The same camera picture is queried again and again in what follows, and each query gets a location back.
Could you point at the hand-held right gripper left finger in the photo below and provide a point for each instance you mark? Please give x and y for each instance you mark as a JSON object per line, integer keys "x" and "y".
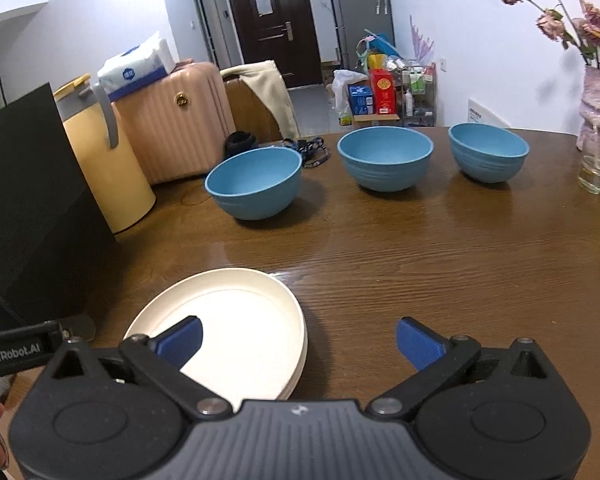
{"x": 182, "y": 342}

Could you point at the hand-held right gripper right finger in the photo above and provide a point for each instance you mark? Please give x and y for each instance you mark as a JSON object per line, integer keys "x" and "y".
{"x": 417, "y": 345}

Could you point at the small cream plate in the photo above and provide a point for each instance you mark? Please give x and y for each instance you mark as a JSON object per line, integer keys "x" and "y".
{"x": 250, "y": 330}

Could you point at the large blue bowl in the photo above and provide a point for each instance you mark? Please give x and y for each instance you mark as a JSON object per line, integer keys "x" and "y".
{"x": 255, "y": 180}

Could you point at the medium blue bowl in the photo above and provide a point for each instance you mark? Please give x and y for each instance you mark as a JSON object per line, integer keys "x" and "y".
{"x": 385, "y": 152}

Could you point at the small blue bowl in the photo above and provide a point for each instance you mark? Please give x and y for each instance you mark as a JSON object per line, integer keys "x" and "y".
{"x": 487, "y": 147}

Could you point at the black box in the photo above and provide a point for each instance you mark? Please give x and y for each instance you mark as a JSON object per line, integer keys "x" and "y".
{"x": 35, "y": 210}

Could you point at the pink ribbed suitcase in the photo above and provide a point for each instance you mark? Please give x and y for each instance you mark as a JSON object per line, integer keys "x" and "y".
{"x": 175, "y": 130}

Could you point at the cardboard box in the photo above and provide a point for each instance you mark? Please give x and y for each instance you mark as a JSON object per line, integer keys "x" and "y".
{"x": 377, "y": 120}

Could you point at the wooden chair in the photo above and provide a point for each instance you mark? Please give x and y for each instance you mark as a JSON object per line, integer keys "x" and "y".
{"x": 240, "y": 110}

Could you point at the white flat panel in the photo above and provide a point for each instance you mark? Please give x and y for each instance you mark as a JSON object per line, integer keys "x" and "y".
{"x": 485, "y": 112}

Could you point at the clear drinking glass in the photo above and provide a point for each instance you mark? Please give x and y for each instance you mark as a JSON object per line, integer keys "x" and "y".
{"x": 594, "y": 170}

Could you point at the blue box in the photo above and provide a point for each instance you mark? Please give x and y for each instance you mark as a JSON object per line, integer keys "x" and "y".
{"x": 360, "y": 100}

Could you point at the red box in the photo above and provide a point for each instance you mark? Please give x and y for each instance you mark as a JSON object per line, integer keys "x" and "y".
{"x": 382, "y": 91}

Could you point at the beige cloth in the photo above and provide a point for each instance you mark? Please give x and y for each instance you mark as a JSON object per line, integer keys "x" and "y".
{"x": 272, "y": 95}

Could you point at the white plastic bag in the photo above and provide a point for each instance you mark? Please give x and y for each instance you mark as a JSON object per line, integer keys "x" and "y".
{"x": 342, "y": 87}

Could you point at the white blue tissue package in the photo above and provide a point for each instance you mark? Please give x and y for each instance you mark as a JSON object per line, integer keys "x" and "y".
{"x": 135, "y": 67}

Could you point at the dark brown door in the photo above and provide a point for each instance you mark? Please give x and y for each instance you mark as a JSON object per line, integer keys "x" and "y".
{"x": 275, "y": 25}

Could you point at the grey refrigerator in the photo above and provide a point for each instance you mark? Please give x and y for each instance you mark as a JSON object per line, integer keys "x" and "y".
{"x": 360, "y": 5}

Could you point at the dried pink roses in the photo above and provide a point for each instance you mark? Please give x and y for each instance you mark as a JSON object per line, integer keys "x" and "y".
{"x": 590, "y": 20}

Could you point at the purple wall decoration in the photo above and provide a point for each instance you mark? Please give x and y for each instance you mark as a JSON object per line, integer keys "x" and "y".
{"x": 422, "y": 40}

